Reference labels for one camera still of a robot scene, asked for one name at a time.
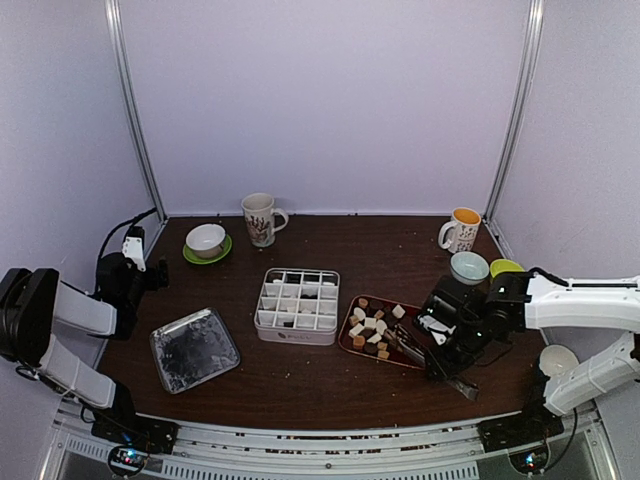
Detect red chocolate tray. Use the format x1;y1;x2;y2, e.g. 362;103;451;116
337;295;433;371

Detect dark bowl white inside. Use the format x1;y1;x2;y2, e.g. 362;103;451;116
535;344;580;381

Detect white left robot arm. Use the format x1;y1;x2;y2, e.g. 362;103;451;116
1;253;169;444

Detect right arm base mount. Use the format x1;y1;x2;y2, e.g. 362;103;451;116
478;414;564;476

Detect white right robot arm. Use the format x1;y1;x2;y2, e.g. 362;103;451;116
413;268;639;442

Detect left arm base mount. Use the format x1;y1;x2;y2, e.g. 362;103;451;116
91;417;179;479

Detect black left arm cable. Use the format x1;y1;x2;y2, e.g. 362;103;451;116
94;205;157;266

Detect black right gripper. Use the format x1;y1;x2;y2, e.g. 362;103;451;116
425;318;491;383

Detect beige floral mug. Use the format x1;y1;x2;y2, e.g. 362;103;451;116
241;193;289;248

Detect light blue bowl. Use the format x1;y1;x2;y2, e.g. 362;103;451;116
450;251;490;286

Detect bunny print tin lid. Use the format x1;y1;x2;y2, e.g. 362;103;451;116
149;308;241;395

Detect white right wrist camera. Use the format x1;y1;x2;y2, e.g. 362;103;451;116
417;315;456;345

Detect white divided tin box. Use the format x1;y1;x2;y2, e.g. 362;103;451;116
254;268;340;346

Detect white mug yellow inside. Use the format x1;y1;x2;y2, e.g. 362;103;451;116
437;207;482;254

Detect white bowl green rim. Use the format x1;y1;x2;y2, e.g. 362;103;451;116
186;224;226;259

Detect metal front rail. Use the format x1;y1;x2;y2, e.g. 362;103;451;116
35;400;622;479

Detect aluminium frame post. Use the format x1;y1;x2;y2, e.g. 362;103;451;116
104;0;168;222
484;0;545;225

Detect lime green bowl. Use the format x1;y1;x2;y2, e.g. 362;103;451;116
489;258;525;280

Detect right aluminium frame post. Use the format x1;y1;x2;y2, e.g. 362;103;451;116
484;0;545;225

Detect metal serving tongs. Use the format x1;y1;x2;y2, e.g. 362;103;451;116
383;324;479;401

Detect left aluminium frame post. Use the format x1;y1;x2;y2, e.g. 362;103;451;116
104;0;168;222

